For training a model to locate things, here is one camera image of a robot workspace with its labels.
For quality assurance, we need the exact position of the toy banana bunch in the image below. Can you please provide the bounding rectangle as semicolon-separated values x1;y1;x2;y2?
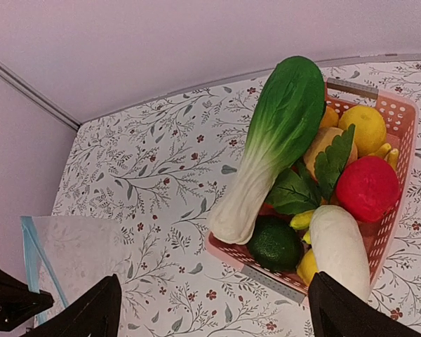
368;143;400;171

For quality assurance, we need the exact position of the pink perforated plastic basket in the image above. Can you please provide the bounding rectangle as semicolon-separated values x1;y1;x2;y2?
206;78;417;306

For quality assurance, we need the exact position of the peach toy fruit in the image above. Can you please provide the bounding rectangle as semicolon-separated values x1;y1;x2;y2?
303;127;343;181

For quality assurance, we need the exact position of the yellow toy lemon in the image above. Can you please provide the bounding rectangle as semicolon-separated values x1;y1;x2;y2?
338;105;387;157

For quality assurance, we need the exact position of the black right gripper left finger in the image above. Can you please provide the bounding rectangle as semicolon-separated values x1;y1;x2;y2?
25;274;122;337

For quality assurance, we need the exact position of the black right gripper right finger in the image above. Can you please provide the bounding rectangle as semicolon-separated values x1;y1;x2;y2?
308;272;421;337

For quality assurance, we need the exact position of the green toy avocado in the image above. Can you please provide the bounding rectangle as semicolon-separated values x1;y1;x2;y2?
246;215;304;272

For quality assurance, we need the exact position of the toy bok choy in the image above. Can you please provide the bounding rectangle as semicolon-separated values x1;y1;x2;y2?
207;56;326;244

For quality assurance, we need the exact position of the orange toy fruit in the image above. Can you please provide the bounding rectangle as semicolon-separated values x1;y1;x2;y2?
319;106;339;128

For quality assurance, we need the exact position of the clear zip top bag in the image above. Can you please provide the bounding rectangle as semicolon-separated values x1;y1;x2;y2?
20;216;135;326

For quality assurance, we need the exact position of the white toy radish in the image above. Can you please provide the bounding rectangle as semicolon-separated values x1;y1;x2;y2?
309;205;370;302

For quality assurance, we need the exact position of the red toy fruit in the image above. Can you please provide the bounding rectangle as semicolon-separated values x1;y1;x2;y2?
335;156;401;223

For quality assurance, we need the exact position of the aluminium left frame post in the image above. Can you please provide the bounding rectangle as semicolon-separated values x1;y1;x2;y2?
0;61;81;131

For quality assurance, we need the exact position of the green toy leaf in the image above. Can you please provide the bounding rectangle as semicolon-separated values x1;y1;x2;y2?
265;124;355;215

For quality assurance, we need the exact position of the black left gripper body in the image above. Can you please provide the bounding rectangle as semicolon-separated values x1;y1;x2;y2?
0;268;53;331

